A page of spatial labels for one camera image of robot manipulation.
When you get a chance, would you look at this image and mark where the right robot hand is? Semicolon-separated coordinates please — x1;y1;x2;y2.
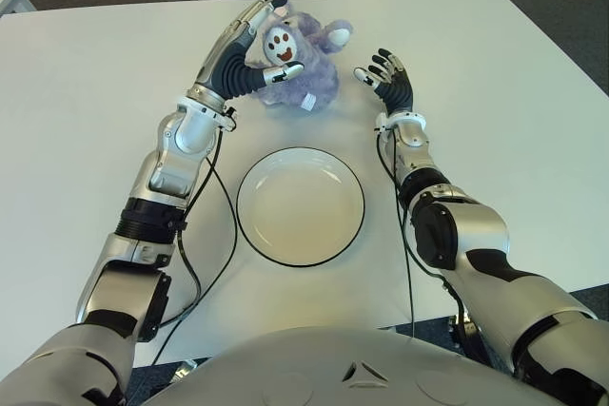
352;48;415;117

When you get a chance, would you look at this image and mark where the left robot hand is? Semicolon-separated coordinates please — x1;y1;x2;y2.
194;0;305;112

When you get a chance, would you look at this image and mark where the purple plush bunny doll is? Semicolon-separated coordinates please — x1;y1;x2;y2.
245;0;356;113

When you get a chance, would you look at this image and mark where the white plate black rim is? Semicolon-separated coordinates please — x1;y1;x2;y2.
236;146;366;268

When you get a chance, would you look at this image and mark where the silver robot torso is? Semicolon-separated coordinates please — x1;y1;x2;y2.
142;327;562;406

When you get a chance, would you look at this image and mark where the metal table foot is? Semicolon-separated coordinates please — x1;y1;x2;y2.
173;358;199;381

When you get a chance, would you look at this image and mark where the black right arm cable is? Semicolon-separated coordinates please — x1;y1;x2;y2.
375;129;442;338

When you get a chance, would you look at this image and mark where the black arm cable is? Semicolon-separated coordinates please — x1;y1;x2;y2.
375;129;442;338
151;106;239;367

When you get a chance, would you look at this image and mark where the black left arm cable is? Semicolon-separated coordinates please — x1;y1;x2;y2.
151;106;239;367

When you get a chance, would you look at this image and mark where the black metal stand frame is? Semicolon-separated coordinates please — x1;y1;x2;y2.
446;313;482;358

